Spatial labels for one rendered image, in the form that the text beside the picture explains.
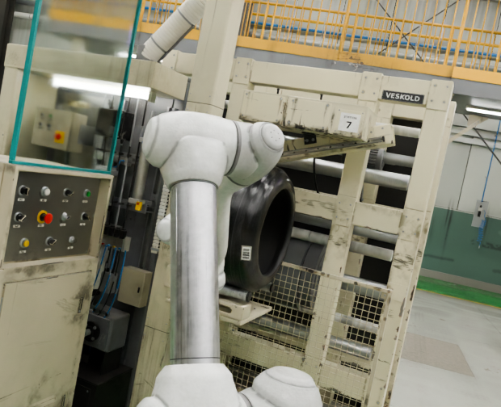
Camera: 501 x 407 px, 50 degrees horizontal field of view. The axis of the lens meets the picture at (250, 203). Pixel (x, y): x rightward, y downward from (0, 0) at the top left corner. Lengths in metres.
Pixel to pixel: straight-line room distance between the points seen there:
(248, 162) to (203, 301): 0.34
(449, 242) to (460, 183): 1.18
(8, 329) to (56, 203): 0.50
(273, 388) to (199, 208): 0.39
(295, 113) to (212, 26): 0.53
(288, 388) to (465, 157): 10.42
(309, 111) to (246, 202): 0.61
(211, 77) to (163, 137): 1.27
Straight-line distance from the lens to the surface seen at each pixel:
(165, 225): 1.68
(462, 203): 11.34
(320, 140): 2.58
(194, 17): 2.89
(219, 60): 2.40
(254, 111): 2.56
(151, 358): 2.56
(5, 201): 2.04
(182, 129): 1.16
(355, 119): 2.42
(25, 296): 2.20
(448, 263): 11.31
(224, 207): 1.48
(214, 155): 1.16
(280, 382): 1.12
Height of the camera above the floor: 1.41
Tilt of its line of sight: 4 degrees down
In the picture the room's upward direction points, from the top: 11 degrees clockwise
